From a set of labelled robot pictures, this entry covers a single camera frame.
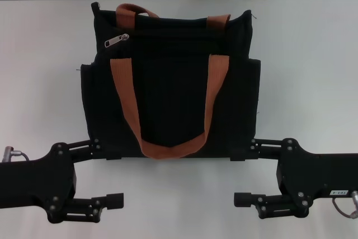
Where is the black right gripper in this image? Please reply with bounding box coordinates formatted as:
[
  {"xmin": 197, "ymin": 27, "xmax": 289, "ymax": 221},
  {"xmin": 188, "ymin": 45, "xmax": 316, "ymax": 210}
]
[{"xmin": 230, "ymin": 137, "xmax": 358, "ymax": 221}]

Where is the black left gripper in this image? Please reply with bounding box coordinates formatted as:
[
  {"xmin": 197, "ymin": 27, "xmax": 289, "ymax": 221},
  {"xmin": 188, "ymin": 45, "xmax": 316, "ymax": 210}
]
[{"xmin": 0, "ymin": 137, "xmax": 125, "ymax": 222}]

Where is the black bag with brown handles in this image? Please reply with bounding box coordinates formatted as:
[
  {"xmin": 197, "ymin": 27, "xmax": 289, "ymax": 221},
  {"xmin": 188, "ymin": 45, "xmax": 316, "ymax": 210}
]
[{"xmin": 75, "ymin": 1, "xmax": 262, "ymax": 162}]

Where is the silver zipper pull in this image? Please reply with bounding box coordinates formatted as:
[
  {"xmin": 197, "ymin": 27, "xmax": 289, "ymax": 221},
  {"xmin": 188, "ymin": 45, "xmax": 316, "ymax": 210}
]
[{"xmin": 104, "ymin": 33, "xmax": 131, "ymax": 49}]

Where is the left cable with silver connector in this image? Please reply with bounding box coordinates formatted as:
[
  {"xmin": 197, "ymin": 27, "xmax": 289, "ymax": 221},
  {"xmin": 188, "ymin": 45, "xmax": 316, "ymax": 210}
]
[{"xmin": 2, "ymin": 146, "xmax": 32, "ymax": 163}]

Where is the cable with silver connector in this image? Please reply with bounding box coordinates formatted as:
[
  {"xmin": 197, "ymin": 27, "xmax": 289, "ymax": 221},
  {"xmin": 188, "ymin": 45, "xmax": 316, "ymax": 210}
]
[
  {"xmin": 331, "ymin": 190, "xmax": 358, "ymax": 218},
  {"xmin": 2, "ymin": 146, "xmax": 32, "ymax": 163}
]

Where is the right cable with silver connector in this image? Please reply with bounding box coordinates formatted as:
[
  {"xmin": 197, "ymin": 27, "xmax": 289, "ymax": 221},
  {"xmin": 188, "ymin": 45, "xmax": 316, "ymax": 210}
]
[{"xmin": 331, "ymin": 190, "xmax": 358, "ymax": 218}]

